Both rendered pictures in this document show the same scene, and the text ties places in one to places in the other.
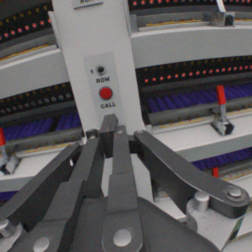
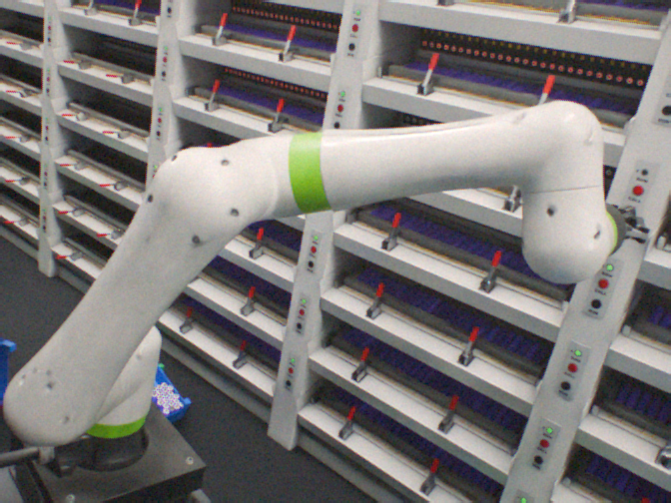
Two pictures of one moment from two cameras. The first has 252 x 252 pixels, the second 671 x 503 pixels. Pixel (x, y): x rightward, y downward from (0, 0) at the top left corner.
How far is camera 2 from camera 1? 1.00 m
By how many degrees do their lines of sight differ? 33
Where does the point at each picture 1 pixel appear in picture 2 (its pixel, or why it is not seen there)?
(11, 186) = (498, 222)
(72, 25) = (642, 133)
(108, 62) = (653, 170)
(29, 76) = not seen: hidden behind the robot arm
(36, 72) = not seen: hidden behind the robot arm
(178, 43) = not seen: outside the picture
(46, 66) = (606, 149)
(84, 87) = (625, 178)
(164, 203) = (632, 342)
